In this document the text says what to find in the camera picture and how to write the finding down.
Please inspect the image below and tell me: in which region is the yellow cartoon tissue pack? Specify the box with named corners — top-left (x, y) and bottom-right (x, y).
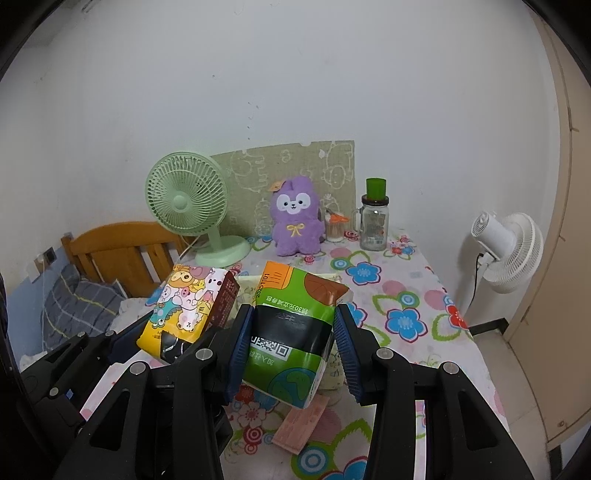
top-left (136, 264), bottom-right (239, 364)

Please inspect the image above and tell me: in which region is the green tissue pack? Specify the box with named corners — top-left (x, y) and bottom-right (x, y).
top-left (242, 261), bottom-right (353, 409)

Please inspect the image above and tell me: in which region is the grey plaid pillow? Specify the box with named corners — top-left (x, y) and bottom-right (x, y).
top-left (41, 264), bottom-right (126, 351)

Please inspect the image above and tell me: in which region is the white crumpled bedding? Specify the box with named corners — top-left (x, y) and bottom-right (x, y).
top-left (109, 298), bottom-right (153, 333)

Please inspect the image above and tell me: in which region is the pink paper packet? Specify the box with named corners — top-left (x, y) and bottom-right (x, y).
top-left (271, 394), bottom-right (329, 455)

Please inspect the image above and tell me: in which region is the beige door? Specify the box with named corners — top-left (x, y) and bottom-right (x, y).
top-left (504, 15), bottom-right (590, 450)

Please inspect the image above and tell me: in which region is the floral tablecloth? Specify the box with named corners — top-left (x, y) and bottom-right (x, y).
top-left (78, 232), bottom-right (512, 480)

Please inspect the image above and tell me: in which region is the white standing fan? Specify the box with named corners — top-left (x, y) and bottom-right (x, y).
top-left (455, 210), bottom-right (544, 327)

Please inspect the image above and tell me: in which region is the green desk fan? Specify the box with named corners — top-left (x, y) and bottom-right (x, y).
top-left (145, 152), bottom-right (250, 268)

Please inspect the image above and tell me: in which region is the purple plush toy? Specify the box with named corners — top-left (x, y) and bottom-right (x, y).
top-left (270, 176), bottom-right (325, 257)

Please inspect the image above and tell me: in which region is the glass jar green lid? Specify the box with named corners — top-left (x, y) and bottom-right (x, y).
top-left (356, 177), bottom-right (390, 251)

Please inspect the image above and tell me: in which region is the small cup with sticks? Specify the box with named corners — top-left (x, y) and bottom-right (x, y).
top-left (325, 208), bottom-right (349, 243)

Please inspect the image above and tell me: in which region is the green patterned cardboard sheet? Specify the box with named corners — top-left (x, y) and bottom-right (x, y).
top-left (212, 140), bottom-right (356, 237)

